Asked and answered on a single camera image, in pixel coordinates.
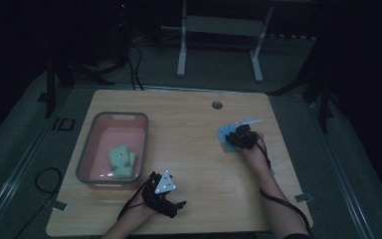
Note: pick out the black floor tape frame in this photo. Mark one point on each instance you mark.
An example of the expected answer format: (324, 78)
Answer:
(63, 124)

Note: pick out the green fleece glove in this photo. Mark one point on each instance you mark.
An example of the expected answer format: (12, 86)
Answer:
(133, 161)

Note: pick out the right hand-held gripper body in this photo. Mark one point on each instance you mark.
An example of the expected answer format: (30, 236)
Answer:
(245, 137)

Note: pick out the person's right hand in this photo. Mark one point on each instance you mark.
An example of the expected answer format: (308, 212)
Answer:
(255, 154)

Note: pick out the person's left hand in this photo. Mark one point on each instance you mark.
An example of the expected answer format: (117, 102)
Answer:
(141, 209)

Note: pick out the white table frame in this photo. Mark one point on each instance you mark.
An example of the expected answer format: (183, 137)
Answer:
(222, 26)

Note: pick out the black stand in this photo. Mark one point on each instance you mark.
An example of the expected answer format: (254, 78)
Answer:
(66, 76)
(318, 89)

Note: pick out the pink bin with grey rim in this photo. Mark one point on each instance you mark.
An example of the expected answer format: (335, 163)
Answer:
(93, 156)

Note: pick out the green toy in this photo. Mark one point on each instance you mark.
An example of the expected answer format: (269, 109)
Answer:
(118, 161)

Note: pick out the blue glove with face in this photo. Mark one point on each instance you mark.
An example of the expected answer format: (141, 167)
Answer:
(224, 134)

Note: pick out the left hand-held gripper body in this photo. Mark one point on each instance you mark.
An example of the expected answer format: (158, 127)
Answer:
(160, 195)

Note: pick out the metal floor rail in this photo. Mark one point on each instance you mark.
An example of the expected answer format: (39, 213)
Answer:
(341, 172)
(10, 186)

